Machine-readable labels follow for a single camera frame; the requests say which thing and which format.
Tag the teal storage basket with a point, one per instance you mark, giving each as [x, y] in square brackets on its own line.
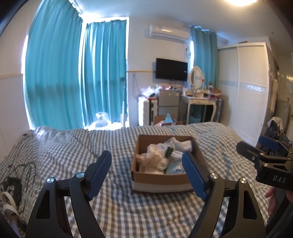
[195, 119]

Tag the oval vanity mirror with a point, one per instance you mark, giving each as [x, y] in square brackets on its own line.
[196, 76]

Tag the wide teal curtain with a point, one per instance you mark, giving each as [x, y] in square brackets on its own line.
[52, 68]

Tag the white hanging garment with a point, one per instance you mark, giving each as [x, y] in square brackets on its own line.
[272, 91]

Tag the white air conditioner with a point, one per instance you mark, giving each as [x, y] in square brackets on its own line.
[169, 32]

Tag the white louvred wardrobe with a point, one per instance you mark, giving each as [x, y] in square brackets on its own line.
[247, 91]

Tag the dark printed bag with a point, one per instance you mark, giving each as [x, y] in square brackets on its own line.
[275, 129]

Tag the white dressing table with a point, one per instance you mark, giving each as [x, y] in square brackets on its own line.
[196, 100]

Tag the teal curtain beside wardrobe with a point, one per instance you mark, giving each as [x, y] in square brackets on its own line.
[203, 52]

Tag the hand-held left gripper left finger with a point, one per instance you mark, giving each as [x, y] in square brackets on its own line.
[100, 174]

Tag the narrow teal curtain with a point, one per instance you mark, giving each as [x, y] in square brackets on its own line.
[103, 73]

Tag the tissue pack with navy label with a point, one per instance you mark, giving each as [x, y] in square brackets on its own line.
[175, 168]

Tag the small brown cardboard box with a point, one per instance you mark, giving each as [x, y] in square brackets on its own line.
[158, 120]

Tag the white suitcase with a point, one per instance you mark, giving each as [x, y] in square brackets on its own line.
[146, 111]

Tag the silver mini fridge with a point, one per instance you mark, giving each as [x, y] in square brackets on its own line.
[168, 100]

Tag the small dark green item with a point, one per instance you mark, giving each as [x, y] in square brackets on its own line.
[169, 151]

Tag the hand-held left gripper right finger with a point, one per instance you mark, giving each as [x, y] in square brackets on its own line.
[194, 178]

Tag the grey checked bed blanket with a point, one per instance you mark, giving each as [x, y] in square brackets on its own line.
[114, 141]

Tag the black wall television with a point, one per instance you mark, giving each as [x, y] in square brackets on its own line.
[171, 69]

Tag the blue plastic bag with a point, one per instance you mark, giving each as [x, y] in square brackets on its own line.
[169, 117]

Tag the crumpled clear plastic bag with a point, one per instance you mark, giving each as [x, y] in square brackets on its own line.
[148, 92]

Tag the cream cloth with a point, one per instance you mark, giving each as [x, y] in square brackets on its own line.
[154, 152]

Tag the person's right hand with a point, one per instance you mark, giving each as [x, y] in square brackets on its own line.
[272, 201]

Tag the ceiling lamp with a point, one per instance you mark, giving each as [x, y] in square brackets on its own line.
[240, 1]

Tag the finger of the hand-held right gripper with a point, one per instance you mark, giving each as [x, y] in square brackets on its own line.
[247, 150]
[270, 142]

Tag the white sock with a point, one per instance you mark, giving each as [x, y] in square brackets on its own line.
[180, 146]

